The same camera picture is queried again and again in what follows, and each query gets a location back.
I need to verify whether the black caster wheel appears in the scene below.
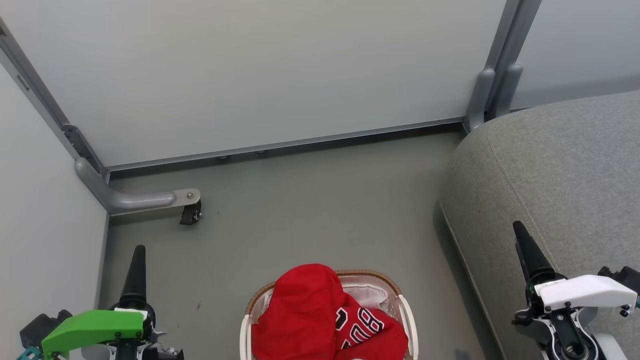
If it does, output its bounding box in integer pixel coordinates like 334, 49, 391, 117
179, 200, 203, 226

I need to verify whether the grey fabric sofa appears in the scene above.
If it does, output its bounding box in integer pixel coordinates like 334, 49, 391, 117
439, 90, 640, 360

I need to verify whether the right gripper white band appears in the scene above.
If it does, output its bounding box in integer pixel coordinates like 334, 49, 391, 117
512, 220, 638, 329

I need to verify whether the grey partition post with feet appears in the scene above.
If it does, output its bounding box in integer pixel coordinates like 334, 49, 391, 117
462, 0, 543, 135

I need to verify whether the white wicker-rimmed laundry basket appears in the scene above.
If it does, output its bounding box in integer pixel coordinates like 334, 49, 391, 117
239, 269, 420, 360

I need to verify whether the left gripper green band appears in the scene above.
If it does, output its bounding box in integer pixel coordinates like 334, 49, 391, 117
41, 244, 168, 360

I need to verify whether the red sports jersey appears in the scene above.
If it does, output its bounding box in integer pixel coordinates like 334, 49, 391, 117
251, 263, 409, 360

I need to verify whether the grey partition corner post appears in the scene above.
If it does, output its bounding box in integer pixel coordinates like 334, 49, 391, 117
0, 17, 110, 181

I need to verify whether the grey partition bottom rail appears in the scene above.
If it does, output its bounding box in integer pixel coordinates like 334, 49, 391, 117
102, 117, 468, 173

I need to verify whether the grey partition leg with caster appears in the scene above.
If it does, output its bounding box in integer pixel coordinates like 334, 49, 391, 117
75, 157, 202, 217

